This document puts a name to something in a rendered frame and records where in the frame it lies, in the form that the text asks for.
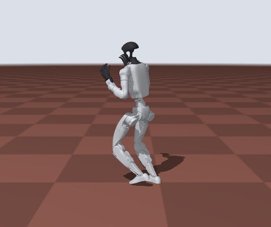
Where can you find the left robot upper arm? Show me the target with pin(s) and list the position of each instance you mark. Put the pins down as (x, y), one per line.
(124, 78)

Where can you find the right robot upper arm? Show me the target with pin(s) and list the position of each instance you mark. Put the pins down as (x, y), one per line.
(147, 67)

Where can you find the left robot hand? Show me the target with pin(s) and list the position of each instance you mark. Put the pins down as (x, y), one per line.
(105, 73)

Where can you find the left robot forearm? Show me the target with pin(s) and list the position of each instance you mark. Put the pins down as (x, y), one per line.
(117, 91)

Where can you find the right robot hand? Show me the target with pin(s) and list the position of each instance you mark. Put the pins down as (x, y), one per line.
(125, 62)

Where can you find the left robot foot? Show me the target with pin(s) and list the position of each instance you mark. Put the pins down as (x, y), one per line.
(137, 179)

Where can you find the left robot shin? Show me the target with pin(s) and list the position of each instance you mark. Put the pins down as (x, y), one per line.
(126, 159)

